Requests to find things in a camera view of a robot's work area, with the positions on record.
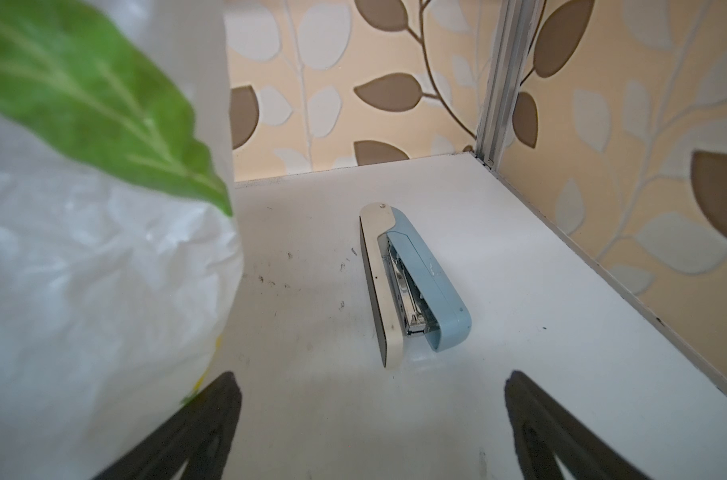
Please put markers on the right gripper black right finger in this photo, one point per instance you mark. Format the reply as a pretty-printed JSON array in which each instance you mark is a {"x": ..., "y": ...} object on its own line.
[{"x": 548, "y": 438}]

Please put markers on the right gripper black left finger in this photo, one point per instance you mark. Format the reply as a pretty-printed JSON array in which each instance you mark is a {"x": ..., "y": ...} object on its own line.
[{"x": 194, "y": 443}]

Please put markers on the white plastic bag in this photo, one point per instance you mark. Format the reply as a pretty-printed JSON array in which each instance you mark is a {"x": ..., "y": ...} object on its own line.
[{"x": 120, "y": 256}]

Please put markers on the aluminium frame post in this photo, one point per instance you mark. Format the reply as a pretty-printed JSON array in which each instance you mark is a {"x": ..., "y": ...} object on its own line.
[{"x": 515, "y": 33}]

